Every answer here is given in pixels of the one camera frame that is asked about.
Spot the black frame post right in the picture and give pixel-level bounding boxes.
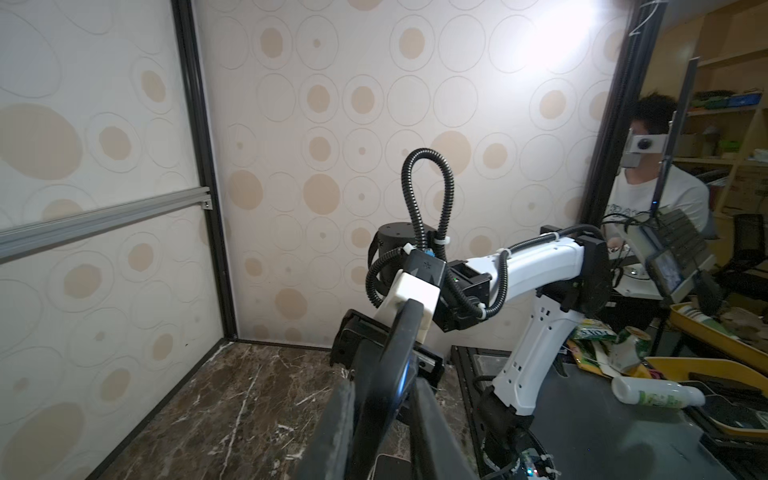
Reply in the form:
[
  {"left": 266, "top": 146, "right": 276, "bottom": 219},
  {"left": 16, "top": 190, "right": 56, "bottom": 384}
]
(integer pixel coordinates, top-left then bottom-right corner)
[{"left": 170, "top": 0, "right": 239, "bottom": 341}]

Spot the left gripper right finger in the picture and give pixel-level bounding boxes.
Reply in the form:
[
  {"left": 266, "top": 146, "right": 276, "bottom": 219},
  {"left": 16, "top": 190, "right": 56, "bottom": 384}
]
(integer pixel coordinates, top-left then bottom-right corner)
[{"left": 410, "top": 378, "right": 477, "bottom": 479}]

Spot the wooden shelving unit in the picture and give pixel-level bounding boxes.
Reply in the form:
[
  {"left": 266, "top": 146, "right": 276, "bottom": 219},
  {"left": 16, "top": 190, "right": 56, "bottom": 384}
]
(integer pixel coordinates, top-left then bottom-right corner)
[{"left": 643, "top": 1, "right": 767, "bottom": 265}]

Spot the bare black phone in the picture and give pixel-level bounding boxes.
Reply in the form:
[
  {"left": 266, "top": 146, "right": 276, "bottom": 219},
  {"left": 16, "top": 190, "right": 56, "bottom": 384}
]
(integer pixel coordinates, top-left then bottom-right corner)
[{"left": 371, "top": 454, "right": 412, "bottom": 480}]

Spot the yellow tray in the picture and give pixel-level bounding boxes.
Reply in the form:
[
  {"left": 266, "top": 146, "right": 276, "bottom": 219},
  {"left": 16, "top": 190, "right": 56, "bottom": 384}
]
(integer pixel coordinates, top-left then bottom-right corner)
[{"left": 642, "top": 302, "right": 767, "bottom": 442}]

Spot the green snack packet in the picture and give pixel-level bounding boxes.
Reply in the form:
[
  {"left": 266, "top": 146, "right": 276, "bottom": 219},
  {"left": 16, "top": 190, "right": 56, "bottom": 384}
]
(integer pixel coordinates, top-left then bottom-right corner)
[{"left": 566, "top": 319, "right": 652, "bottom": 378}]

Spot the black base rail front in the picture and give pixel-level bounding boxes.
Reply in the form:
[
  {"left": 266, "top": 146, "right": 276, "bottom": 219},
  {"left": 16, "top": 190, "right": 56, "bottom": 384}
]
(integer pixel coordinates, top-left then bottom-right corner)
[{"left": 449, "top": 344, "right": 562, "bottom": 480}]

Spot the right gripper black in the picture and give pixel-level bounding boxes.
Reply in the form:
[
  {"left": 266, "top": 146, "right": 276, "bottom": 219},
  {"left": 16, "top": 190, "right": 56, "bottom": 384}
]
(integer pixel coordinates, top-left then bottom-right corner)
[{"left": 330, "top": 309, "right": 445, "bottom": 387}]

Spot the person in white shirt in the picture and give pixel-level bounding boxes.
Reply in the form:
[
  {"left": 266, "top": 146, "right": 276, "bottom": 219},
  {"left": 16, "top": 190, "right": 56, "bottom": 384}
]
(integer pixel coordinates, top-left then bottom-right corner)
[{"left": 603, "top": 92, "right": 710, "bottom": 253}]

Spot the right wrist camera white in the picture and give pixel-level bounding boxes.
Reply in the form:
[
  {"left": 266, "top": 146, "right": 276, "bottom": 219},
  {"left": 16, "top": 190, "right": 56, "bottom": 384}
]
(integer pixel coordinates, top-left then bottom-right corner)
[{"left": 374, "top": 243, "right": 447, "bottom": 343}]

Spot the white plastic bottle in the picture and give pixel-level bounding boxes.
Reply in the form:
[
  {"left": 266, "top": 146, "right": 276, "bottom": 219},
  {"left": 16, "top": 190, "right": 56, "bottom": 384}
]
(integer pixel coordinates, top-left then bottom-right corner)
[{"left": 611, "top": 377, "right": 706, "bottom": 409}]

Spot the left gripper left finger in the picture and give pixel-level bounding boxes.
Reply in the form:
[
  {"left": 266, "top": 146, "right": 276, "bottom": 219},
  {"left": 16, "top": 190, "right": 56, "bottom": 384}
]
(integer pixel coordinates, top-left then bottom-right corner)
[{"left": 293, "top": 380, "right": 355, "bottom": 480}]

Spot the horizontal aluminium rail back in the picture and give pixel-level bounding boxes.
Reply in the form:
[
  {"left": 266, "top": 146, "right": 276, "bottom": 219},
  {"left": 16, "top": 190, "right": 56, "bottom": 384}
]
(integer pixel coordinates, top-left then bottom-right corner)
[{"left": 1, "top": 187, "right": 211, "bottom": 264}]

